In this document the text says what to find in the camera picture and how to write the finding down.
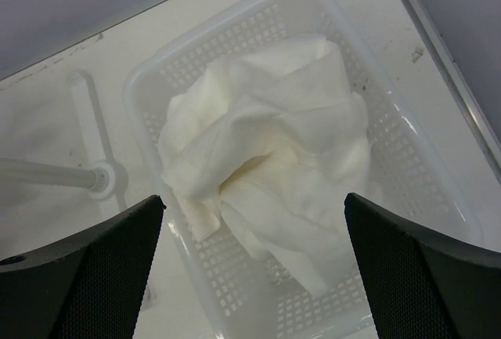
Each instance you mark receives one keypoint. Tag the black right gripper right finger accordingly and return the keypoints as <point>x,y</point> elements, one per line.
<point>421,283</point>

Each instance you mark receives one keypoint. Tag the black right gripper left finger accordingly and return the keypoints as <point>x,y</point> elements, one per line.
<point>87,285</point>

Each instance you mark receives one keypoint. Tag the white skirt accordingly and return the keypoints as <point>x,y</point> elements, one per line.
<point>270,143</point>

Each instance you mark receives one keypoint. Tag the white right rack post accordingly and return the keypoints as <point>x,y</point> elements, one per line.
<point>103,178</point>

